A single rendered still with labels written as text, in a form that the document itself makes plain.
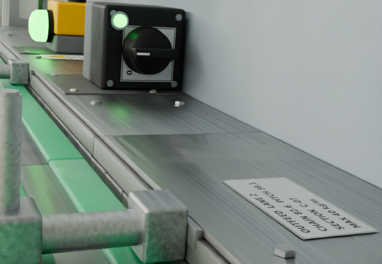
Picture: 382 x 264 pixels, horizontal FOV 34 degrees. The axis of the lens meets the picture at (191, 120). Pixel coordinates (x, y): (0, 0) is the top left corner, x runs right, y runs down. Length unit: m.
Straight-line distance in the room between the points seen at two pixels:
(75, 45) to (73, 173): 0.49
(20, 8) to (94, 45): 0.75
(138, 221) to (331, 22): 0.20
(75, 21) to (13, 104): 0.62
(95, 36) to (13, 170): 0.37
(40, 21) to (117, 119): 0.42
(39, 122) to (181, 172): 0.21
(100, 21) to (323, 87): 0.26
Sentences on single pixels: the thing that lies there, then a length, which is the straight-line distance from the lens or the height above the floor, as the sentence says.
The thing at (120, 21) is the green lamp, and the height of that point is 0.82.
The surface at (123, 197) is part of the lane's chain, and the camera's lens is 0.36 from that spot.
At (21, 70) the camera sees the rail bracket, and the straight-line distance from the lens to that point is 0.70.
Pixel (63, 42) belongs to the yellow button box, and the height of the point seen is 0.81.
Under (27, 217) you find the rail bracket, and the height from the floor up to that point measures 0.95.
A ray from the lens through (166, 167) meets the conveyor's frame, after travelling 0.35.
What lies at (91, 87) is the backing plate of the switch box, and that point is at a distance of 0.59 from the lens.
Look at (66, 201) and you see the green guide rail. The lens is 0.35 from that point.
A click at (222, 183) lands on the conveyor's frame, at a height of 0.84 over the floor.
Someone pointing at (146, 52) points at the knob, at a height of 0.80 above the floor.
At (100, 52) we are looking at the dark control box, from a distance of 0.58.
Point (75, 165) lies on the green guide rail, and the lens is 0.40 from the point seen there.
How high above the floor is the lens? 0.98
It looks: 23 degrees down
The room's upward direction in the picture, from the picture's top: 91 degrees counter-clockwise
